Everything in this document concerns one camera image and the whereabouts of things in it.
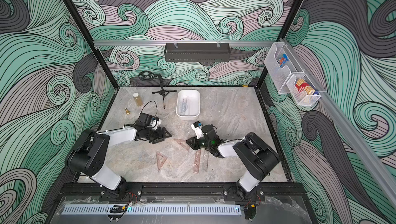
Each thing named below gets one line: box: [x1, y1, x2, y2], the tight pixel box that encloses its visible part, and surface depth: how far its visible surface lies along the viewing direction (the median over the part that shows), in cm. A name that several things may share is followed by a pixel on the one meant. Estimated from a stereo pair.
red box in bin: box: [294, 78, 316, 95], surface depth 67 cm
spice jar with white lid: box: [133, 92, 143, 107], surface depth 106 cm
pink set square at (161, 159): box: [155, 151, 169, 172], surface depth 86 cm
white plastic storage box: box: [175, 88, 201, 121], surface depth 109 cm
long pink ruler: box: [193, 149, 202, 174], surface depth 85 cm
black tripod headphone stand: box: [138, 70, 177, 109], surface depth 97 cm
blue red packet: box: [278, 53, 290, 68], surface depth 85 cm
